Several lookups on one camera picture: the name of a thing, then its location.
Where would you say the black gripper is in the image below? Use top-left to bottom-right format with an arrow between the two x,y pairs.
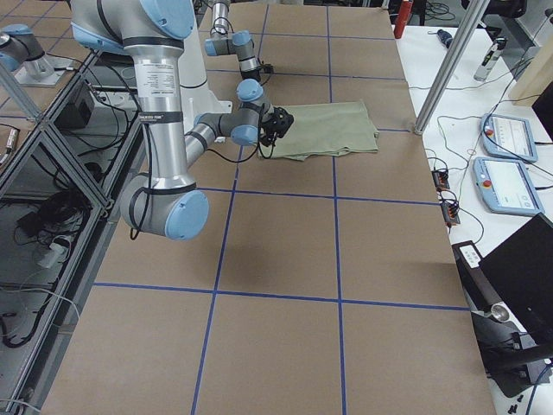
243,68 -> 262,82

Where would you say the green long sleeve shirt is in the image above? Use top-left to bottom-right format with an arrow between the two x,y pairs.
257,100 -> 379,161

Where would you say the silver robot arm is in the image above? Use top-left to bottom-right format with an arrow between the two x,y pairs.
71,1 -> 294,240
204,0 -> 262,81

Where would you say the red cylinder tube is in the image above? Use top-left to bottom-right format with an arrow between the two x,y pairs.
393,0 -> 413,39

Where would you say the far black relay board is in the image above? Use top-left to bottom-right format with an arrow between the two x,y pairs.
431,169 -> 450,191

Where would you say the black relay board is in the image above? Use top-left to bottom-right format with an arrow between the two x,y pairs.
431,169 -> 450,191
440,200 -> 461,228

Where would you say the brown paper table cover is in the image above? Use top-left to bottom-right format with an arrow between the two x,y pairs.
41,4 -> 494,414

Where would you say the clear plastic bottle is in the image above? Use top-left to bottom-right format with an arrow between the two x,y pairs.
473,36 -> 507,81

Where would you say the near black relay board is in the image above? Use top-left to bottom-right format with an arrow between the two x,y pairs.
440,200 -> 461,228

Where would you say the far blue teach pendant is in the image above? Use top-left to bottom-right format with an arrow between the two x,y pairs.
480,113 -> 538,163

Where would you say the blue teach pendant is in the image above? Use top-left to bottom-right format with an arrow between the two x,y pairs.
480,113 -> 538,163
473,156 -> 545,217

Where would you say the near blue teach pendant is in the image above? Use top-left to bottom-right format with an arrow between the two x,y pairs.
473,156 -> 545,217

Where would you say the black label box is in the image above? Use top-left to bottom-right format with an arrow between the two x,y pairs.
452,240 -> 502,312

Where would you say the black monitor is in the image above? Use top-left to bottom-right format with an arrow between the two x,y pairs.
480,214 -> 552,344

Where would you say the silver metal cup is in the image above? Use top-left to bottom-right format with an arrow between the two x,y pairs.
489,303 -> 511,323

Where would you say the black monitor stand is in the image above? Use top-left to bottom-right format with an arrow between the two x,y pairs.
471,313 -> 552,398

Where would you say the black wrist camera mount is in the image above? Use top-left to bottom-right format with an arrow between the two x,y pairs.
260,107 -> 294,147
259,63 -> 274,74

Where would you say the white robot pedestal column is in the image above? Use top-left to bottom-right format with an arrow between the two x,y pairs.
178,1 -> 232,132

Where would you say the black camera cable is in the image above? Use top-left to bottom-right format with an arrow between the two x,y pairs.
206,129 -> 282,164

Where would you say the aluminium frame post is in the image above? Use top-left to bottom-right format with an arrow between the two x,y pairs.
414,0 -> 490,135

